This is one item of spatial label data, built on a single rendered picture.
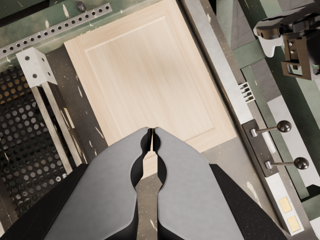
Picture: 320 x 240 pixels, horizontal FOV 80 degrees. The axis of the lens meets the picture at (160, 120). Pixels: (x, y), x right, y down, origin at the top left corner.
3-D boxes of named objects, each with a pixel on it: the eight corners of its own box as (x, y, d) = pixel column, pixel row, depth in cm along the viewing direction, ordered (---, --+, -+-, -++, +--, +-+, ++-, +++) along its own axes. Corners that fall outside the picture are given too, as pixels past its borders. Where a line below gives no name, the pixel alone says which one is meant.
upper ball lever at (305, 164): (265, 157, 68) (308, 154, 57) (270, 166, 68) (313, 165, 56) (260, 162, 66) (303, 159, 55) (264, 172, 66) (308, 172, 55)
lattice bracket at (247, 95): (243, 83, 72) (247, 81, 69) (251, 100, 72) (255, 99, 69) (234, 87, 72) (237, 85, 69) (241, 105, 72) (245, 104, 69)
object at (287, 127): (251, 125, 68) (290, 116, 57) (255, 135, 68) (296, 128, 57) (245, 130, 66) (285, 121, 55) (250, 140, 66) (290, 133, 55)
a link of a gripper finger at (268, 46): (248, 58, 39) (280, 63, 30) (240, 29, 37) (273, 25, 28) (262, 51, 39) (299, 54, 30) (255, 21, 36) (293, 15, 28)
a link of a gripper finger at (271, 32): (249, 40, 33) (288, 39, 25) (247, 31, 32) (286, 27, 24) (275, 27, 33) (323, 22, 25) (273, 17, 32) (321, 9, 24)
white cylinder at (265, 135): (272, 150, 71) (263, 130, 71) (277, 151, 68) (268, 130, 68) (265, 153, 71) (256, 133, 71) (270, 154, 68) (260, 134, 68)
